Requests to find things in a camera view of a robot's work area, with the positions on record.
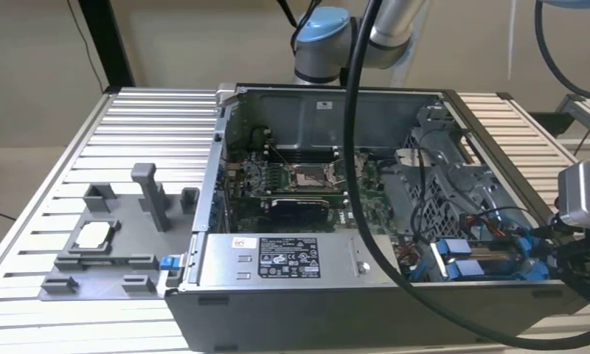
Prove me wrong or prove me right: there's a blue plastic disk carrier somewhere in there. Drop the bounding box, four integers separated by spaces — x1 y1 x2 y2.
446 257 552 282

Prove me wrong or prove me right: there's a metal disk bay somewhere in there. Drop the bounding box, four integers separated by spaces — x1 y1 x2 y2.
428 230 555 284

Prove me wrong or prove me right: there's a grey metal drive cage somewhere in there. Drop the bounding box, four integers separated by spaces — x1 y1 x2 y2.
379 105 523 244

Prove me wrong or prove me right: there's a green motherboard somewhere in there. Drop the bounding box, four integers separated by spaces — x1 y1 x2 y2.
224 145 400 235

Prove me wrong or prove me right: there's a metal socket cover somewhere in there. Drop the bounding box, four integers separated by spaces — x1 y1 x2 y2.
332 154 371 184

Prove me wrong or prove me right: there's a black PC case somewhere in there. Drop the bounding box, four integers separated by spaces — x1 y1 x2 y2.
163 83 590 353

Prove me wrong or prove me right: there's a silver power supply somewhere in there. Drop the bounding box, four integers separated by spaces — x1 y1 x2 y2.
196 232 404 287

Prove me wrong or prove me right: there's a black graphics card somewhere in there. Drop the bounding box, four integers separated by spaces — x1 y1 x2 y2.
234 195 332 226

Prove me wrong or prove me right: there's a black RAM slot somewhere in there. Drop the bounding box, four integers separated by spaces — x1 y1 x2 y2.
264 153 340 162
268 187 344 196
263 145 340 153

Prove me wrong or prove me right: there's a CPU socket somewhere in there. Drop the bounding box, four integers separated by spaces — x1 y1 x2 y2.
288 164 339 191

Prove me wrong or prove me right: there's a locking lever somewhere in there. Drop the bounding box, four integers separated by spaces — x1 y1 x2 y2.
270 143 292 167

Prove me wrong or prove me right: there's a small black cylinder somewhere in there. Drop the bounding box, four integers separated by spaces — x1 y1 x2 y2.
250 125 272 148

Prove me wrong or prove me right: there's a grey parts rack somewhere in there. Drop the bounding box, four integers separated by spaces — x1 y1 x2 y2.
39 162 203 302

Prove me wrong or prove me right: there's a silver CPU chip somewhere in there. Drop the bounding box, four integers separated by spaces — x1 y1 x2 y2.
76 220 118 249

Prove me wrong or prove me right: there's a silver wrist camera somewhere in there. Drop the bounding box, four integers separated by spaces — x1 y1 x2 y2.
555 159 590 228

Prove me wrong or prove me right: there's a red and black twisted wire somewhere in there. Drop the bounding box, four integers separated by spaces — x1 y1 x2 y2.
396 245 423 272

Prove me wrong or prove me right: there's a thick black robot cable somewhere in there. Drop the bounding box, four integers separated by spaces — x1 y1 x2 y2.
534 0 590 104
342 0 590 350

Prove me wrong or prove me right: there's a black metal post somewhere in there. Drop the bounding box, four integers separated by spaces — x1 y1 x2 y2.
78 0 135 93

